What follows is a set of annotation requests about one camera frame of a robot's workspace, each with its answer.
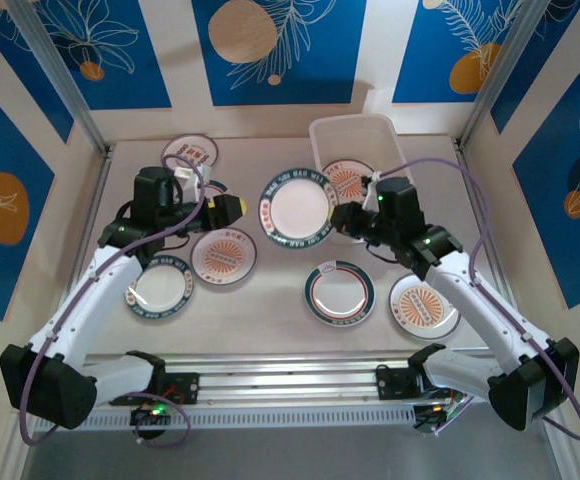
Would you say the orange sunburst plate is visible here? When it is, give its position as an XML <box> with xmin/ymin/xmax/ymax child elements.
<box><xmin>319</xmin><ymin>158</ymin><xmax>377</xmax><ymax>201</ymax></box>
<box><xmin>189</xmin><ymin>227</ymin><xmax>259</xmax><ymax>289</ymax></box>
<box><xmin>388</xmin><ymin>272</ymin><xmax>462</xmax><ymax>342</ymax></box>

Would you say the large green-banded plate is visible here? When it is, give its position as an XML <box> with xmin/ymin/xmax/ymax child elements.
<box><xmin>257</xmin><ymin>168</ymin><xmax>339</xmax><ymax>249</ymax></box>

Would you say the green and red ringed plate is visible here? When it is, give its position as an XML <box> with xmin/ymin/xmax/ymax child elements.
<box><xmin>303</xmin><ymin>259</ymin><xmax>376</xmax><ymax>329</ymax></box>

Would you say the white plastic bin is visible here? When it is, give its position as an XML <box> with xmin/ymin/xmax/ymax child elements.
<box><xmin>308</xmin><ymin>113</ymin><xmax>416</xmax><ymax>245</ymax></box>

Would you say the green-rimmed white plate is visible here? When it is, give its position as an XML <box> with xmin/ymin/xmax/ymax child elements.
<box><xmin>203</xmin><ymin>180</ymin><xmax>230</xmax><ymax>201</ymax></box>

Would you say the white plate with red characters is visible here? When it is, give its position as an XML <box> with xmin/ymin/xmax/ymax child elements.
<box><xmin>161</xmin><ymin>133</ymin><xmax>220</xmax><ymax>174</ymax></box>

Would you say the small green-banded lettered plate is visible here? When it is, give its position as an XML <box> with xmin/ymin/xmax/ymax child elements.
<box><xmin>123</xmin><ymin>254</ymin><xmax>195</xmax><ymax>324</ymax></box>

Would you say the aluminium table side rail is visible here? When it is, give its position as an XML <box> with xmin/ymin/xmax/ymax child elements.
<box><xmin>69</xmin><ymin>147</ymin><xmax>116</xmax><ymax>296</ymax></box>
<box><xmin>454</xmin><ymin>139</ymin><xmax>516</xmax><ymax>311</ymax></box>

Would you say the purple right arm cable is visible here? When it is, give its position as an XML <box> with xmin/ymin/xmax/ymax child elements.
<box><xmin>369</xmin><ymin>157</ymin><xmax>580</xmax><ymax>444</ymax></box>

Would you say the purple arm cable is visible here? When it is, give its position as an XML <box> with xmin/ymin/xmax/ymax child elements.
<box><xmin>19</xmin><ymin>152</ymin><xmax>211</xmax><ymax>449</ymax></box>
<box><xmin>369</xmin><ymin>157</ymin><xmax>580</xmax><ymax>444</ymax></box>

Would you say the aluminium frame post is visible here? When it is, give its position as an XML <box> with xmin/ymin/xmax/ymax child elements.
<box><xmin>457</xmin><ymin>0</ymin><xmax>554</xmax><ymax>151</ymax></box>
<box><xmin>4</xmin><ymin>0</ymin><xmax>114</xmax><ymax>156</ymax></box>

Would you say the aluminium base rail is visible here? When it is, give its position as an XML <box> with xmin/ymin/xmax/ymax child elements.
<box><xmin>82</xmin><ymin>349</ymin><xmax>496</xmax><ymax>409</ymax></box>

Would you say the grey slotted cable duct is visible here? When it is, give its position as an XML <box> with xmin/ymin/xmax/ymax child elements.
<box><xmin>34</xmin><ymin>403</ymin><xmax>419</xmax><ymax>432</ymax></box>

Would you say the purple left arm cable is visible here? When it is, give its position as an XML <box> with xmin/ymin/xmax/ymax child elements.
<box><xmin>19</xmin><ymin>152</ymin><xmax>211</xmax><ymax>449</ymax></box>

